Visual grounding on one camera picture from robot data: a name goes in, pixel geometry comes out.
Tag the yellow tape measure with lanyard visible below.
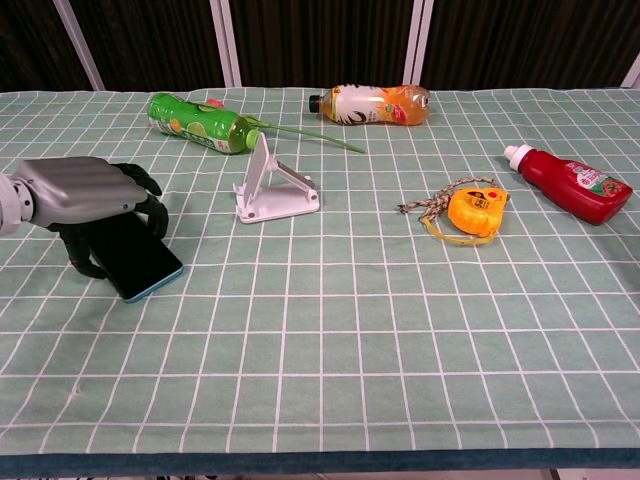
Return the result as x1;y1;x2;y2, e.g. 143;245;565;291
397;178;512;249

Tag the red ketchup bottle white cap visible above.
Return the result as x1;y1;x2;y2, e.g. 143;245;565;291
503;143;634;227

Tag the white folding phone stand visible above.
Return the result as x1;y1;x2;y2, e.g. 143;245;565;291
232;131;322;225

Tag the green plastic drink bottle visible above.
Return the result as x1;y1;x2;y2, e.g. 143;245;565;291
148;92;265;156

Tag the orange tea bottle black cap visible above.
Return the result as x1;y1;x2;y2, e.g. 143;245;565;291
308;84;432;127

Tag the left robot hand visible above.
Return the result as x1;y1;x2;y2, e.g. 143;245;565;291
9;156;170;280

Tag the green plant stem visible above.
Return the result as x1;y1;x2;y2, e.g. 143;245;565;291
204;97;367;155

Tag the green checkered tablecloth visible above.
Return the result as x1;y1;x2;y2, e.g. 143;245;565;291
0;87;640;474

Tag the black smartphone with blue case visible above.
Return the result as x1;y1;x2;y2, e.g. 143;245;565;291
87;212;185;305

